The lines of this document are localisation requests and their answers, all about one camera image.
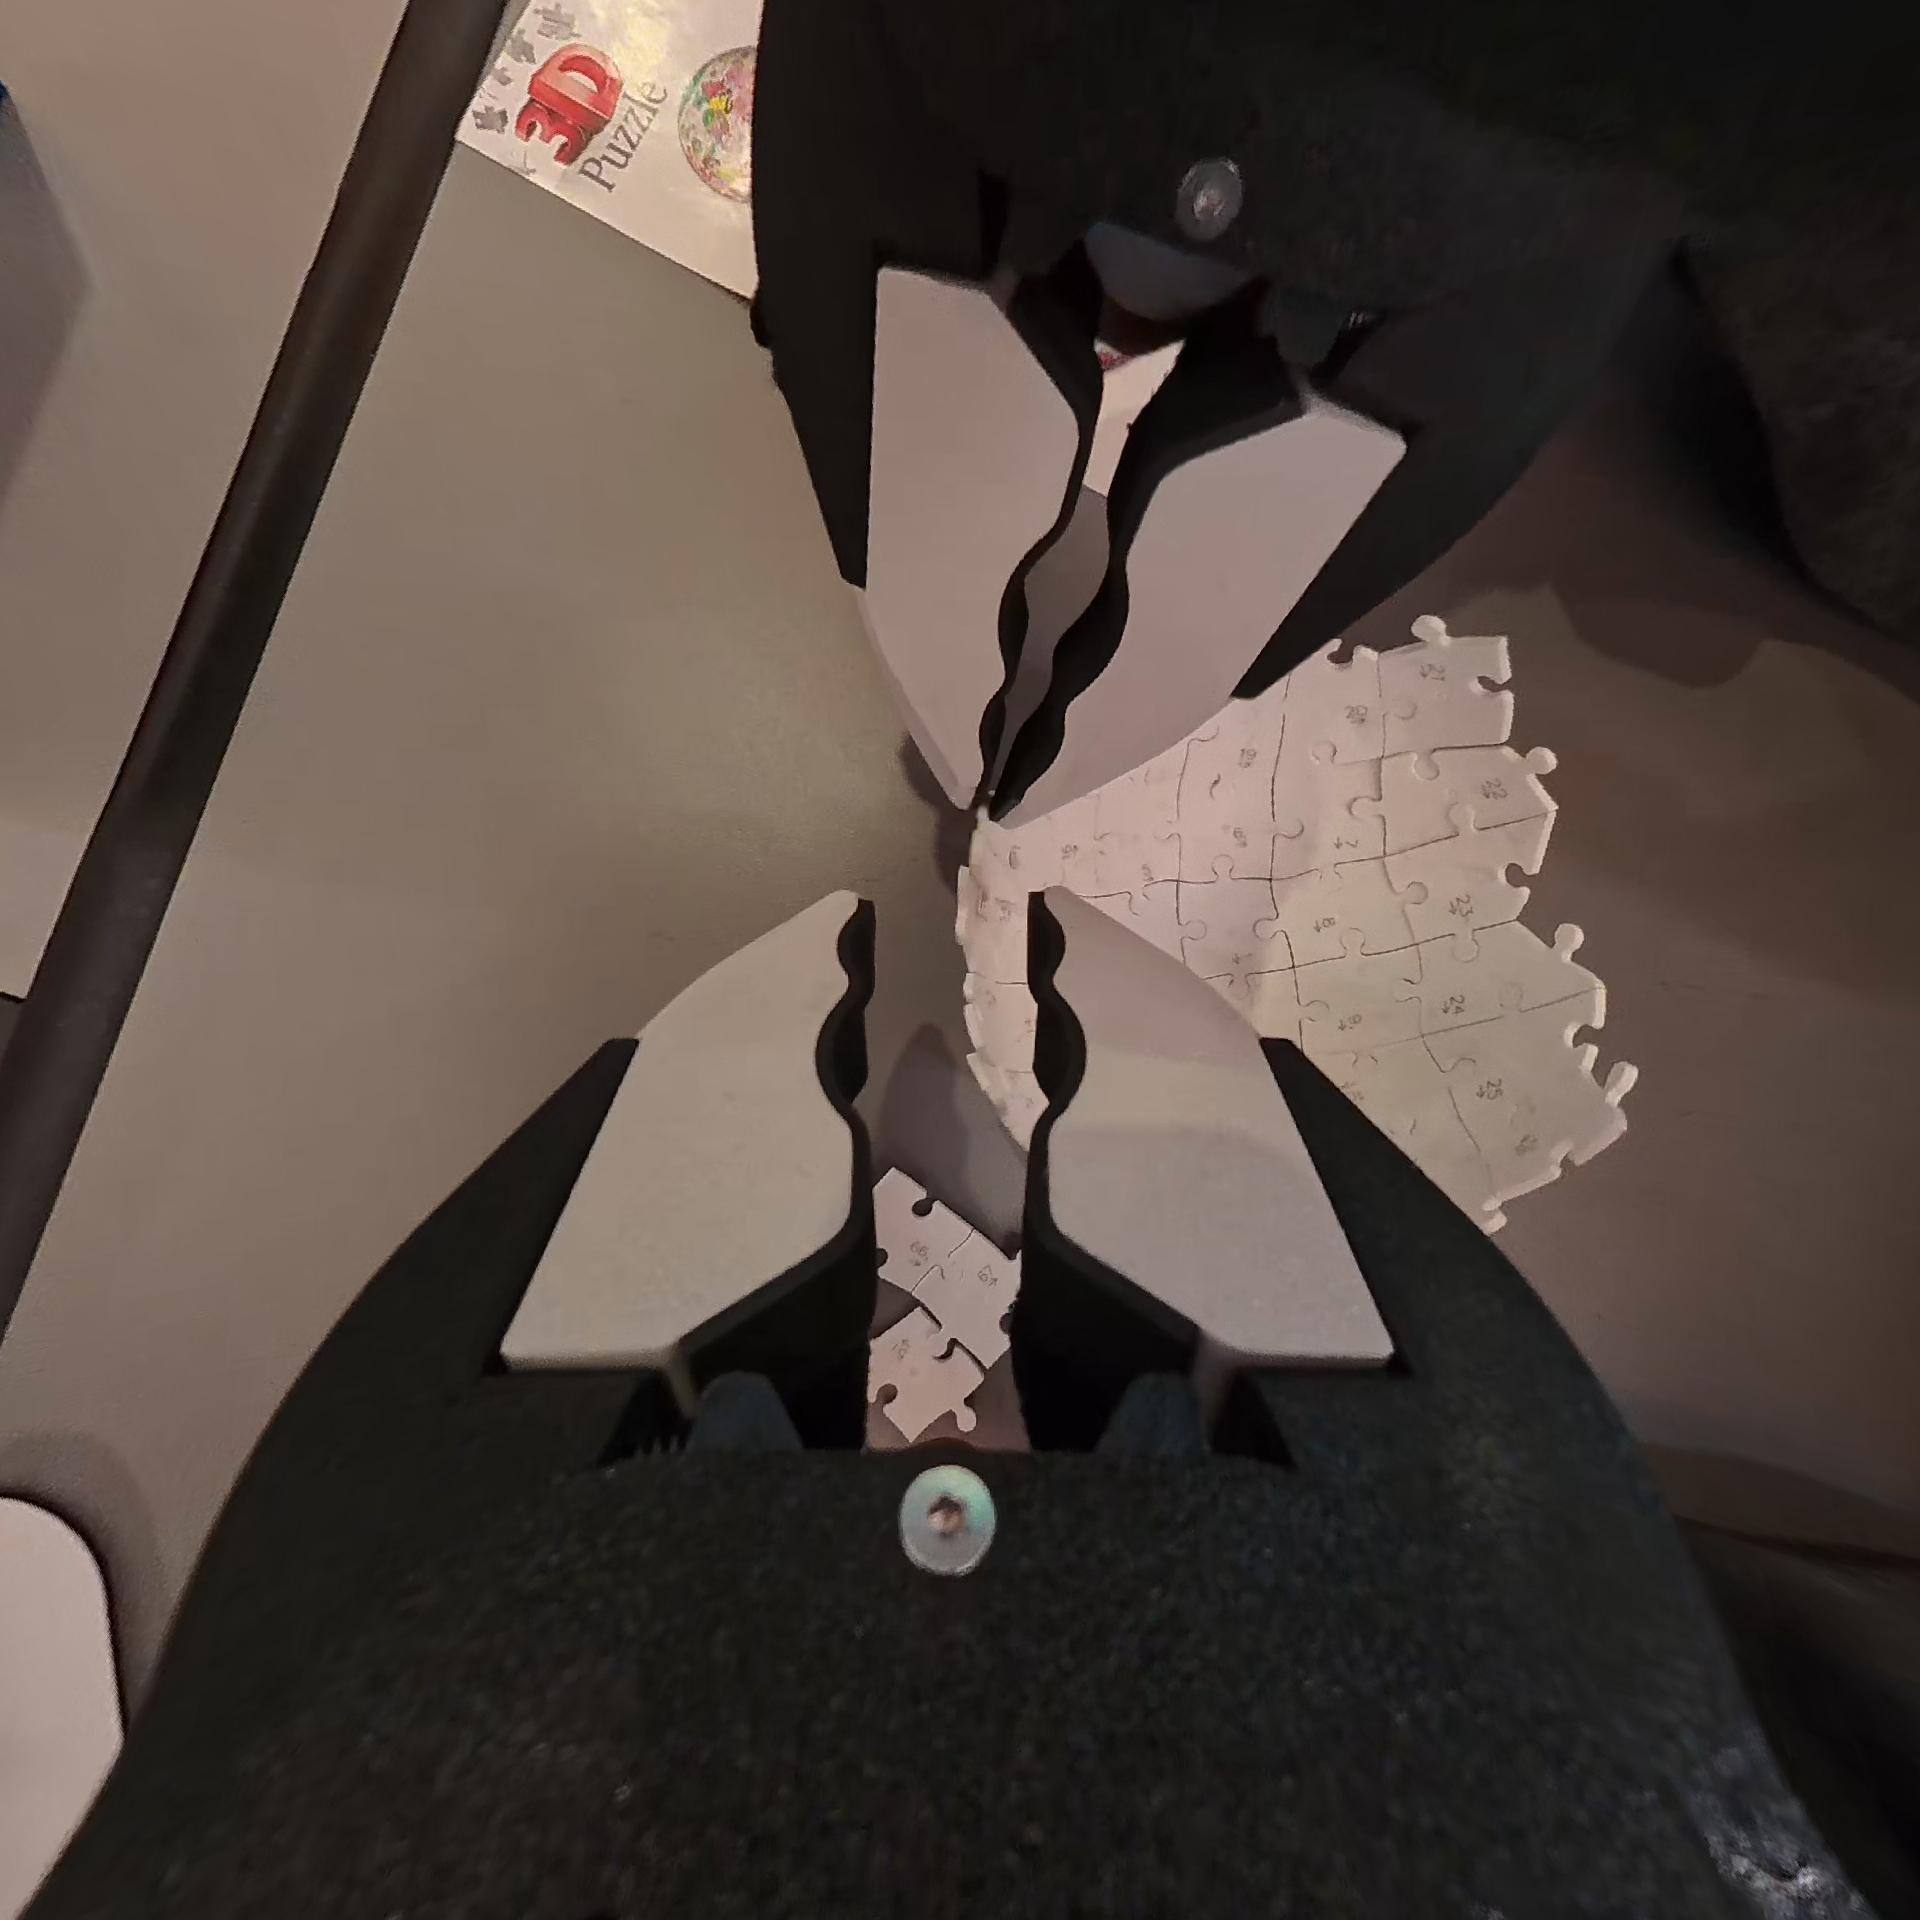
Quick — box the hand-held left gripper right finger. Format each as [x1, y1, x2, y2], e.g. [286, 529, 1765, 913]
[1011, 884, 1401, 1382]

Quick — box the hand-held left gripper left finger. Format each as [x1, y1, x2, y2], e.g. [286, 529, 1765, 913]
[497, 892, 881, 1377]

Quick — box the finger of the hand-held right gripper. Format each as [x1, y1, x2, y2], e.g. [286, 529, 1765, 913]
[860, 268, 1103, 810]
[989, 342, 1415, 823]

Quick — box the half-built colourful puzzle ball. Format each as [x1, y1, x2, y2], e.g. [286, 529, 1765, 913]
[957, 615, 1640, 1233]

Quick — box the scattered pile of puzzle pieces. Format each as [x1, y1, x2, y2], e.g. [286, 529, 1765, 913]
[867, 1169, 1023, 1438]

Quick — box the white printed instruction leaflet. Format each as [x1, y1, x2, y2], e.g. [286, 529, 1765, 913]
[456, 0, 1191, 501]

